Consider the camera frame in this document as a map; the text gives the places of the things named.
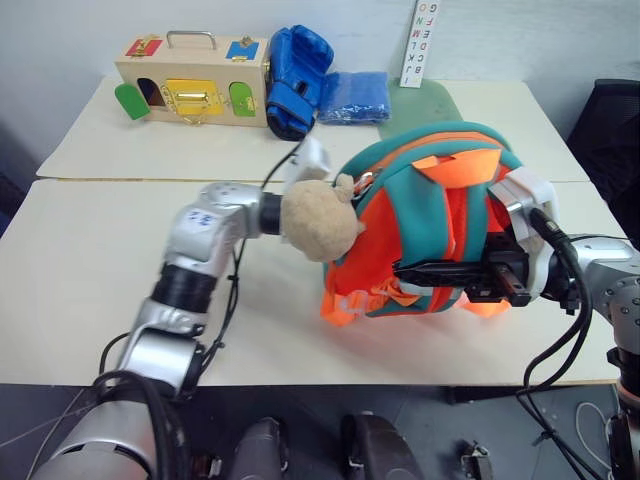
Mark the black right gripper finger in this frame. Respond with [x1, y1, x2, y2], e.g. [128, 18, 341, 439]
[393, 260, 490, 277]
[399, 274, 489, 290]

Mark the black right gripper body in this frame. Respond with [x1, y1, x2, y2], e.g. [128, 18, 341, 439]
[467, 233, 532, 307]

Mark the orange and teal backpack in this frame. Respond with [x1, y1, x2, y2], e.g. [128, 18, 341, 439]
[319, 121, 524, 329]

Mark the wooden lock activity box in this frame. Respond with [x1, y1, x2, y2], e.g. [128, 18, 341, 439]
[113, 30, 274, 129]

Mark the green mat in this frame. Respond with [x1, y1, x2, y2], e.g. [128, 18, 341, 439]
[377, 77, 464, 146]

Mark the black chair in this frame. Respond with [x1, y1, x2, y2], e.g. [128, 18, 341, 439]
[567, 78, 640, 221]

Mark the dark rounded shape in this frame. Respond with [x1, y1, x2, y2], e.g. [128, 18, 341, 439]
[233, 417, 292, 480]
[341, 411, 419, 480]

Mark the blue folded cloth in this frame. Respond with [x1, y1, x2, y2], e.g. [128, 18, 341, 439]
[317, 71, 392, 126]

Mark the white alphabet letter board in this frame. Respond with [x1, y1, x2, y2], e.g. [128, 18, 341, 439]
[399, 0, 442, 90]

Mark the blue boxing glove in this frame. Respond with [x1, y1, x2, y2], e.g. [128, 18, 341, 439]
[264, 24, 335, 141]

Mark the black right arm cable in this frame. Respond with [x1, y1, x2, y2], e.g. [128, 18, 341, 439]
[516, 207, 611, 480]

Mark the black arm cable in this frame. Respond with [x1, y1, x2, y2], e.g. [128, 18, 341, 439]
[516, 207, 611, 480]
[97, 142, 306, 480]

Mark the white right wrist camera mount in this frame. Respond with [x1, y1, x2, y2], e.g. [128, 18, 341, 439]
[492, 168, 557, 302]

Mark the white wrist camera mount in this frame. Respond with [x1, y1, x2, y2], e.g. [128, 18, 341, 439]
[492, 168, 557, 302]
[284, 135, 334, 189]

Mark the beige plush bear keychain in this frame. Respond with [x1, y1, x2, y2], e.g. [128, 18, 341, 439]
[282, 172, 366, 264]

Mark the thin white cable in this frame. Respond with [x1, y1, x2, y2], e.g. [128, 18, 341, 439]
[573, 399, 617, 454]

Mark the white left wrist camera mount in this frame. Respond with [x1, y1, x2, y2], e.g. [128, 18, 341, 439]
[284, 135, 334, 189]

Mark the small dark metal bracket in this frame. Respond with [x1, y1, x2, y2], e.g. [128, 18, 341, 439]
[458, 439, 495, 480]

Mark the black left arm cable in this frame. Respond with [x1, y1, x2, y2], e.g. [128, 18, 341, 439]
[97, 142, 306, 480]

